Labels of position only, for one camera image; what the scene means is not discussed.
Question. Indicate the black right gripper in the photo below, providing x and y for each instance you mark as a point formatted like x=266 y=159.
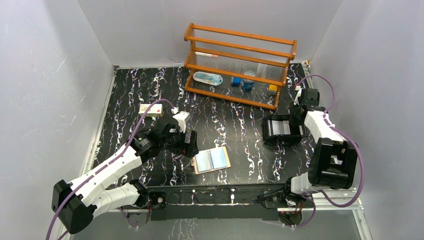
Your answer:
x=292 y=120

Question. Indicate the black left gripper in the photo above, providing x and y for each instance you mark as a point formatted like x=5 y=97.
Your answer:
x=186 y=142

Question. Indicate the black card box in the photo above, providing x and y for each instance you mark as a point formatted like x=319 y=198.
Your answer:
x=286 y=140

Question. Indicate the beige card holder wallet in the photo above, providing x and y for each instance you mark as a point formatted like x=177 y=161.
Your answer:
x=210 y=160

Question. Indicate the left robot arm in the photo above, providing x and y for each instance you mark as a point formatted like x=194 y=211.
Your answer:
x=78 y=202

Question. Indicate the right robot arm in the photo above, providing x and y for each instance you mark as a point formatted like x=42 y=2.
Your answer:
x=334 y=159

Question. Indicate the stack of cards in box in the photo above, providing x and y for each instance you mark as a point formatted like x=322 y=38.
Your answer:
x=282 y=127

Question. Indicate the small white cardboard box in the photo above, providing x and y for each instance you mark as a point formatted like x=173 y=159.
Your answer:
x=155 y=111

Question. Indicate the yellow small object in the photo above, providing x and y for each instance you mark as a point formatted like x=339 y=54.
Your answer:
x=272 y=90

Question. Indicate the blue white round jar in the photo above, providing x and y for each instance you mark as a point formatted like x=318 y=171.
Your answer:
x=247 y=85

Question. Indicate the orange wooden shelf rack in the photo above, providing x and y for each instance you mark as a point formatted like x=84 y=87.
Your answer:
x=263 y=59

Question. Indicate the blue small box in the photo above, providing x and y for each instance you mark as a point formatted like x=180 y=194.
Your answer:
x=235 y=81

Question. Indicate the white pink marker pen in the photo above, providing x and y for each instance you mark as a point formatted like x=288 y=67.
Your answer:
x=203 y=54

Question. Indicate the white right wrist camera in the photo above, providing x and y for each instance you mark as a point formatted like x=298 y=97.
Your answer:
x=298 y=90

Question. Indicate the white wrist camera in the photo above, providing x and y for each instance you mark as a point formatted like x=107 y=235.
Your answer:
x=182 y=118
x=298 y=90

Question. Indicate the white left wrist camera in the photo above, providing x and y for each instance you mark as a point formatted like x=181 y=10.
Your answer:
x=182 y=118

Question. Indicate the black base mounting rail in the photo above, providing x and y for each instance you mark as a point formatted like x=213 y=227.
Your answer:
x=254 y=211

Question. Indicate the aluminium frame rail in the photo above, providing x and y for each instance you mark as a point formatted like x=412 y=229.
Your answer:
x=129 y=195

